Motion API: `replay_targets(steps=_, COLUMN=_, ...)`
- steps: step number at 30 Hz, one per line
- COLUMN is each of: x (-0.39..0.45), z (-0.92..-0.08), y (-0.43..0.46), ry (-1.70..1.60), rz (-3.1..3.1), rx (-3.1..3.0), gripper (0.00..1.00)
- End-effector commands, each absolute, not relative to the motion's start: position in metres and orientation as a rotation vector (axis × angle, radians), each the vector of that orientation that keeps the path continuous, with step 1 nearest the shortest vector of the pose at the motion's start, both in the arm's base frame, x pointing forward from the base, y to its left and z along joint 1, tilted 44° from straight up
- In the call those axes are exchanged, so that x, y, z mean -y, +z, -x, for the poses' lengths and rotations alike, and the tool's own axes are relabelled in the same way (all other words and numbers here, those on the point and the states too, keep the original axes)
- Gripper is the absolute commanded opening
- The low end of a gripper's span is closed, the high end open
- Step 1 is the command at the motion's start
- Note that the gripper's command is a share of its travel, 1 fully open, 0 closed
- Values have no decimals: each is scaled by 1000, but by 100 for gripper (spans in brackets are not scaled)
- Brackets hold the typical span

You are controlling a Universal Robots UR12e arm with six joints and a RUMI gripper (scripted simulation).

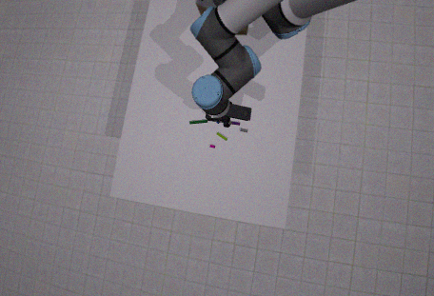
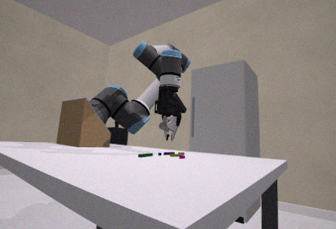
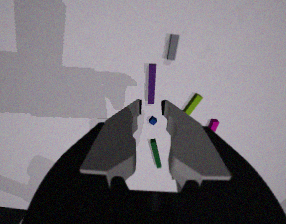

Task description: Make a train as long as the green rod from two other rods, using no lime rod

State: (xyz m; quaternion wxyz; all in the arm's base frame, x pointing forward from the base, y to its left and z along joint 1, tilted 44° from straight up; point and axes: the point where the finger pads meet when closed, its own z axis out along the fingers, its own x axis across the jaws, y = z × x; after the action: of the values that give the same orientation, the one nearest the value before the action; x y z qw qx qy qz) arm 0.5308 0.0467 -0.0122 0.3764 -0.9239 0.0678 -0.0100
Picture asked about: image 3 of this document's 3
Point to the lime green rod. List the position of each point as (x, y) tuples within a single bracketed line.
[(192, 103)]

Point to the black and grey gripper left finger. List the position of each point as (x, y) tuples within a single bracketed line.
[(107, 150)]

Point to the small blue cube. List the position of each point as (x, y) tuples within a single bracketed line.
[(152, 120)]

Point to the magenta block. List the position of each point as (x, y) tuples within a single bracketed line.
[(213, 124)]

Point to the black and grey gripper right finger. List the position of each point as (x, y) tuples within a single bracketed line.
[(198, 153)]

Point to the dark green rod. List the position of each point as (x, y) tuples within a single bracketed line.
[(155, 152)]

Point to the purple rod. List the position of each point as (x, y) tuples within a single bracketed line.
[(151, 83)]

